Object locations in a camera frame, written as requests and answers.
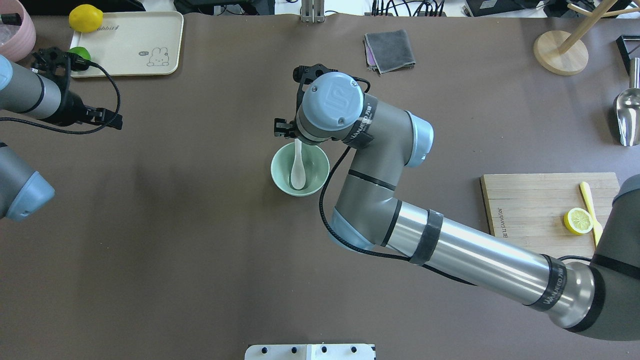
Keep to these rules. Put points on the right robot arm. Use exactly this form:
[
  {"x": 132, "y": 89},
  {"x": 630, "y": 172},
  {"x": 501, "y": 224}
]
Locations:
[{"x": 598, "y": 299}]

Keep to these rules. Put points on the green lime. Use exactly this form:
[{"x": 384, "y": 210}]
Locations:
[{"x": 81, "y": 52}]

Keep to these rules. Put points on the metal scoop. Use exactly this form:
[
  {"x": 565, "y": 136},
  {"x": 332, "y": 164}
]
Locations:
[{"x": 627, "y": 108}]

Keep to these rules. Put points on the white ceramic spoon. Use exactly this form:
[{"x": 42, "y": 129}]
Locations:
[{"x": 298, "y": 177}]

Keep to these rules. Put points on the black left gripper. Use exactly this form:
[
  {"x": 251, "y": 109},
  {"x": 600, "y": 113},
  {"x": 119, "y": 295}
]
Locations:
[{"x": 71, "y": 109}]

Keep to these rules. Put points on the bamboo cutting board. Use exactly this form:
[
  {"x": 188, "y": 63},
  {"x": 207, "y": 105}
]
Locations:
[{"x": 527, "y": 210}]

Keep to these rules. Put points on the beige bunny tray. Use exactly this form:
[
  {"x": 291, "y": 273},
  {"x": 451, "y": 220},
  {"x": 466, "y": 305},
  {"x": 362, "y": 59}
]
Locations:
[{"x": 140, "y": 43}]

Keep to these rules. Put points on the yellow plastic knife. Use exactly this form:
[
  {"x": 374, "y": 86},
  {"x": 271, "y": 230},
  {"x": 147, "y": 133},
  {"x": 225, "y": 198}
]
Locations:
[{"x": 588, "y": 199}]

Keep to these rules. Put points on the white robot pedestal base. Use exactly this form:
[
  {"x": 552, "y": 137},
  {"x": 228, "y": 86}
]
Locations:
[{"x": 317, "y": 351}]

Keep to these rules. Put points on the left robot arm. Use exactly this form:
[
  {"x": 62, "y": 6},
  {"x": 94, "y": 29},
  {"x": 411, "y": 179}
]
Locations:
[{"x": 41, "y": 98}]

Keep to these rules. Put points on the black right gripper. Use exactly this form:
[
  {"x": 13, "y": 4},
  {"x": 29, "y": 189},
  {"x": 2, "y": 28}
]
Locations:
[{"x": 283, "y": 128}]

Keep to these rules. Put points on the mint green bowl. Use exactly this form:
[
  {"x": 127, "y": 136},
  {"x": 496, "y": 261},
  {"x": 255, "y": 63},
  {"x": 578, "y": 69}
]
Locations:
[{"x": 316, "y": 164}]

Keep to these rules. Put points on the wooden mug tree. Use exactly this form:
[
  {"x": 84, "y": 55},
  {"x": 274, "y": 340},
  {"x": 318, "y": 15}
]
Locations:
[{"x": 563, "y": 53}]

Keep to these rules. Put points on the lemon slice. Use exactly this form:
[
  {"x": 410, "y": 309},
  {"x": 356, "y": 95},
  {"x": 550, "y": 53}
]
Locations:
[{"x": 578, "y": 221}]

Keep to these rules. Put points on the pink ribbed bowl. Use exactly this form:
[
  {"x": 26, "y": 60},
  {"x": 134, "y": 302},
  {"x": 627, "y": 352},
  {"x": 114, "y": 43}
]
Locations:
[{"x": 17, "y": 42}]

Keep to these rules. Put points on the grey folded cloth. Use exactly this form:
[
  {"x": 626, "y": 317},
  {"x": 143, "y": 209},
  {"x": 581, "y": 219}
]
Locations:
[{"x": 388, "y": 51}]

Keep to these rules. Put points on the yellow lemon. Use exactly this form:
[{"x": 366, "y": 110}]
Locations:
[{"x": 85, "y": 18}]

